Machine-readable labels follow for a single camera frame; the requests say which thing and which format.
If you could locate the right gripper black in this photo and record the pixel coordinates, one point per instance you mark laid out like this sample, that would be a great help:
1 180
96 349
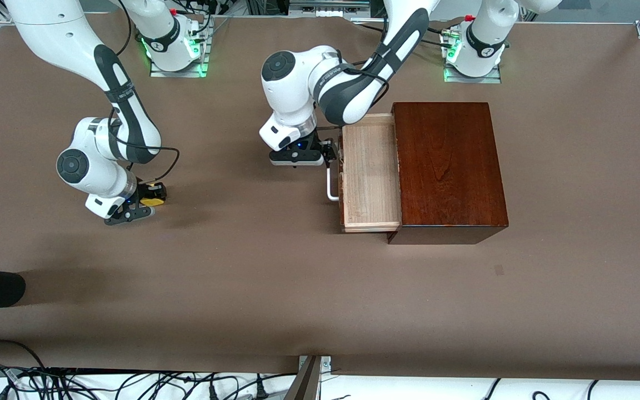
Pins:
145 190

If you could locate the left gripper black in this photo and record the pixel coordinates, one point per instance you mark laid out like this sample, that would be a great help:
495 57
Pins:
315 141

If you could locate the yellow cube block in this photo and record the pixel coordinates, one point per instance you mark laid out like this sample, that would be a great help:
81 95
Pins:
148 203

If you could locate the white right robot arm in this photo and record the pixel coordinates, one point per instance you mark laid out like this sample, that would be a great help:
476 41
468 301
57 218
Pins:
64 33

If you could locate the dark brown wooden cabinet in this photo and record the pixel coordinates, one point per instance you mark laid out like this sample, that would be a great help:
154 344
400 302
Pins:
448 166

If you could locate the brown table cover sheet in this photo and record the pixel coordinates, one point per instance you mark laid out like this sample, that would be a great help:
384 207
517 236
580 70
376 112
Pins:
242 278

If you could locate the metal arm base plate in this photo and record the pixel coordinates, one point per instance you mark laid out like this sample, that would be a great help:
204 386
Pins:
473 79
178 74

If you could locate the metal bracket with dark bar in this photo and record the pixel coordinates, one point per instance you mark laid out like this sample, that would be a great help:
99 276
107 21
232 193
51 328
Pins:
306 380

